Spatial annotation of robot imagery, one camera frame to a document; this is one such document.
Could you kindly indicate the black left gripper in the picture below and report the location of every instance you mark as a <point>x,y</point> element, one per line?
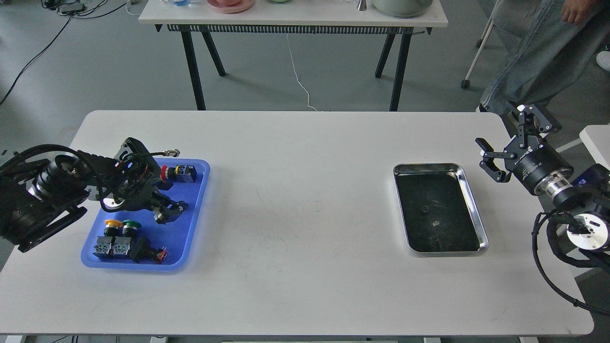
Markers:
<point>130,181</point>

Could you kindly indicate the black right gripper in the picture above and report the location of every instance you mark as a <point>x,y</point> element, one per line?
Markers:
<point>538,166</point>

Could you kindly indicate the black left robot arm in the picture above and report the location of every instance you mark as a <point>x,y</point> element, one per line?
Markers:
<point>42,189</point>

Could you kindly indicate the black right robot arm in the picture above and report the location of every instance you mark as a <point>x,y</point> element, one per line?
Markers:
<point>578,227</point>

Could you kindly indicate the blue plastic tray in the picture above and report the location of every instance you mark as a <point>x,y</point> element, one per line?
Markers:
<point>175,236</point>

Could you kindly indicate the silver metal tray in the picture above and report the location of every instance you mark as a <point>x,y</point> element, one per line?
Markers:
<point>453,227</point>

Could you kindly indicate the person's hand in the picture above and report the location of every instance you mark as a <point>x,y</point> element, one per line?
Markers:
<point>576,11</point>

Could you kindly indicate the red mushroom push button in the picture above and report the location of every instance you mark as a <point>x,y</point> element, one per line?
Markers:
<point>185,174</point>

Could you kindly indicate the white rolling chair leg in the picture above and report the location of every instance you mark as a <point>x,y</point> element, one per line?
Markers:
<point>465,83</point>

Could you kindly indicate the person in jeans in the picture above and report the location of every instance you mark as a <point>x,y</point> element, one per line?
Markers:
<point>550,56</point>

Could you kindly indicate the grey green bowl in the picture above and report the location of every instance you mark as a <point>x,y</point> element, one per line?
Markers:
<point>403,8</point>

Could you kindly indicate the pink plate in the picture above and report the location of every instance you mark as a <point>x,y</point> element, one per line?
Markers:
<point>230,6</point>

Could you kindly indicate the white background table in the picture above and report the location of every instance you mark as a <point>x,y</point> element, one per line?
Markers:
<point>294,16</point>

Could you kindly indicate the black red selector switch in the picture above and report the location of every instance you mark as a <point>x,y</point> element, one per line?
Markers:
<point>142,250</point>

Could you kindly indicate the green push button switch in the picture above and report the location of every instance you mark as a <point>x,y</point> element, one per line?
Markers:
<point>124,244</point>

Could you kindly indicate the yellow push button switch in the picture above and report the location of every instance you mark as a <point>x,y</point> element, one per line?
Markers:
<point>104,244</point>

